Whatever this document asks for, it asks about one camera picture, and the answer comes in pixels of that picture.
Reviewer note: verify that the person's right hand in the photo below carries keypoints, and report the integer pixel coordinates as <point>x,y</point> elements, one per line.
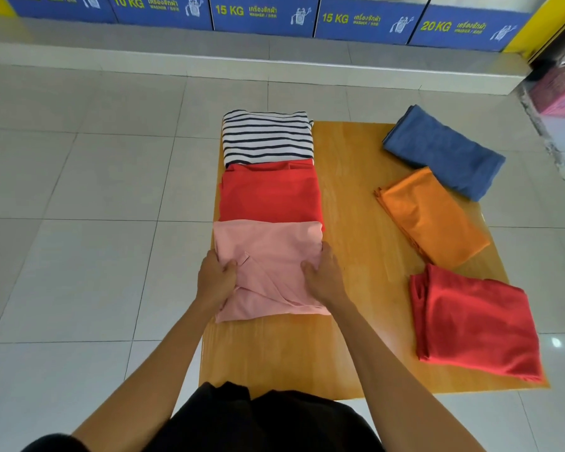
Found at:
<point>327,282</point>

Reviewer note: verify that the person's left hand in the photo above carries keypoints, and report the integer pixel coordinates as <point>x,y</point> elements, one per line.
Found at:
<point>216,282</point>

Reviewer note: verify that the pink garment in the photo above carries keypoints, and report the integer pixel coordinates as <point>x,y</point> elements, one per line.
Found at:
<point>268,258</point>

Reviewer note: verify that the red garment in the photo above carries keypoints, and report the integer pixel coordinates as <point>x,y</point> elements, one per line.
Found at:
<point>268,192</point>
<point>475,320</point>

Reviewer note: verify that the orange garment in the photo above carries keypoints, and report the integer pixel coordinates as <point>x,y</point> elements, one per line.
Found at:
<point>433,216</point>

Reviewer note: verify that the black white striped shirt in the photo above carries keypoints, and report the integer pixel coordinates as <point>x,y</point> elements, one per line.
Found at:
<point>263,136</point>

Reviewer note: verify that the blue towel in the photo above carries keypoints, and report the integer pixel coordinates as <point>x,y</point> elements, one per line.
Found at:
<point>442,150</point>

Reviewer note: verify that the person's right forearm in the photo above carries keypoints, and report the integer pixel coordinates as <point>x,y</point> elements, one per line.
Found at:
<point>395,386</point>

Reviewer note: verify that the person's left forearm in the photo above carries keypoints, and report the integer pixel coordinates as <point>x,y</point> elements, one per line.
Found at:
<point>146,386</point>

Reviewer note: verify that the person's black shorts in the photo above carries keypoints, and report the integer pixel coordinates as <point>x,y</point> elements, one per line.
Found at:
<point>263,423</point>

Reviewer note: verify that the silver front-load washing machine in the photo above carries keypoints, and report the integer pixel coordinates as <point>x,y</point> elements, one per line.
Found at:
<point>263,16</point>
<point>160,11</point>
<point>56,6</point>
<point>466,30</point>
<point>367,23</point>

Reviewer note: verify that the pink laundry basket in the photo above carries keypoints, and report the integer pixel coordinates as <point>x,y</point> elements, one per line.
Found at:
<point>560,94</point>

